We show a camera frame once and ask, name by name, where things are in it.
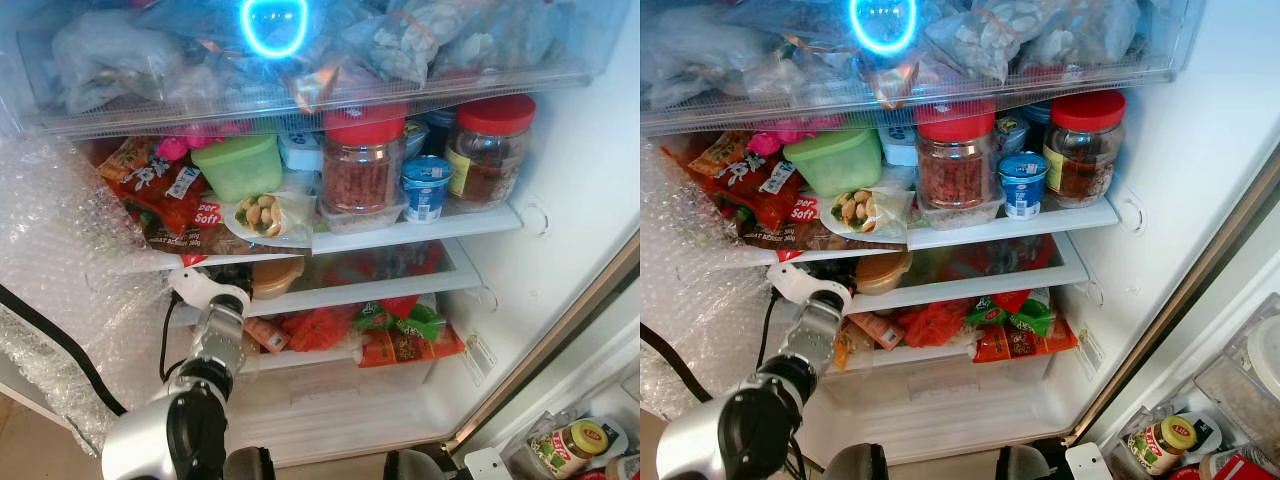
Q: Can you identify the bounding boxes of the green plastic food container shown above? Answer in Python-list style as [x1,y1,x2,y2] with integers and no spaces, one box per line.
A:
[190,133,285,205]
[783,128,885,199]

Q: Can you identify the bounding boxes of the white refrigerator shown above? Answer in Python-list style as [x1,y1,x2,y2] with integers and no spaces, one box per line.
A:
[640,0,1280,471]
[0,0,641,471]

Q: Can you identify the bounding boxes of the clear plastic fridge drawer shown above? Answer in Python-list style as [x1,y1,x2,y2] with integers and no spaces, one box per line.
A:
[640,0,1207,137]
[0,0,633,138]

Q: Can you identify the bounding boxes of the red lid jar yellow label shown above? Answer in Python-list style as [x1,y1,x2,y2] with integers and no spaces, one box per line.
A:
[445,95,538,212]
[1042,90,1129,209]

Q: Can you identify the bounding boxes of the white and blue carton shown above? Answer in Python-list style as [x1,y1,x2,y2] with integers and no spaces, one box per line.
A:
[878,122,919,167]
[278,125,324,172]

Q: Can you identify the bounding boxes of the red lid jar goji berries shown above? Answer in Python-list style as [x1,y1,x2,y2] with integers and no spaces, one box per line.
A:
[914,98,1002,212]
[322,105,410,217]

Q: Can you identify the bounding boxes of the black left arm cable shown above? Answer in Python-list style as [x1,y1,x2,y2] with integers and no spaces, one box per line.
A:
[762,288,793,373]
[157,290,187,386]

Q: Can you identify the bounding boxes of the yellow lid sauce jar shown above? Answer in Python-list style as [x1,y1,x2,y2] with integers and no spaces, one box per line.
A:
[1127,414,1198,477]
[528,418,614,480]

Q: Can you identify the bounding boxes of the small orange packet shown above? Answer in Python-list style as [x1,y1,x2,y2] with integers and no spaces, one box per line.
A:
[835,312,909,369]
[243,317,292,354]

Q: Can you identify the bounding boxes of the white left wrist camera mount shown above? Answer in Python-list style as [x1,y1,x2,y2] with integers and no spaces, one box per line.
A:
[767,262,852,313]
[167,266,251,314]

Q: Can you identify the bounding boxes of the green and red snack packets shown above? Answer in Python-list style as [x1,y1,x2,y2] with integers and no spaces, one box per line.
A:
[965,290,1081,364]
[352,296,467,368]

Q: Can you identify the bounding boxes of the round orange lidded container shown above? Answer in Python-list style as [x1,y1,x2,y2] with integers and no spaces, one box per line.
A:
[855,252,913,296]
[250,256,306,300]

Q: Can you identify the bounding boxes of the pink plastic bag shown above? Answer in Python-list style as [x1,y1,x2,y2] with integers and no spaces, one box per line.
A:
[154,122,227,162]
[745,120,817,157]

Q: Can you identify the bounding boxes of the clear fridge door bin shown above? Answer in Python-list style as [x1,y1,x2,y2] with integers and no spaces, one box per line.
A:
[498,385,641,480]
[1100,315,1280,480]

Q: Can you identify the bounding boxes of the white edged glass shelf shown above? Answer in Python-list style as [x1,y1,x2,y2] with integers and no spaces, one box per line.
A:
[770,232,1091,317]
[700,197,1121,271]
[172,238,484,323]
[108,204,524,275]

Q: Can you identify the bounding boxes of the white crisper drawer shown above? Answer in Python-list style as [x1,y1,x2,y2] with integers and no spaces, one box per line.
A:
[228,352,473,468]
[800,348,1086,466]

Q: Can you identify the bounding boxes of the clear bag of nuts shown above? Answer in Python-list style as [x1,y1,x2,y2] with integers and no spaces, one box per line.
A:
[824,185,914,238]
[221,190,317,243]

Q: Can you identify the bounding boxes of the clear bubble wrap sheet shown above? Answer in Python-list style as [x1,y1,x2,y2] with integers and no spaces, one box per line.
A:
[0,135,179,453]
[640,140,776,421]

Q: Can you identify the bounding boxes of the red orange snack packet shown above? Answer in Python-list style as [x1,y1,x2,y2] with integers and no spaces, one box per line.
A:
[688,132,833,248]
[97,137,233,253]

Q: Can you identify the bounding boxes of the orange red mesh bag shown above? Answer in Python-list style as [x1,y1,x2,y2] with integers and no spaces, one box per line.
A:
[895,300,971,349]
[280,305,361,354]

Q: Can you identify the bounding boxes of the blue white yogurt cup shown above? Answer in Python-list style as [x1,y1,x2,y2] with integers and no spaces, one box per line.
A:
[401,155,454,225]
[998,152,1050,222]

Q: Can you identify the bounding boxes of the clear plastic food box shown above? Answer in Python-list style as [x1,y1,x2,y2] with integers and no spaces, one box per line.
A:
[914,190,1007,233]
[318,195,410,237]

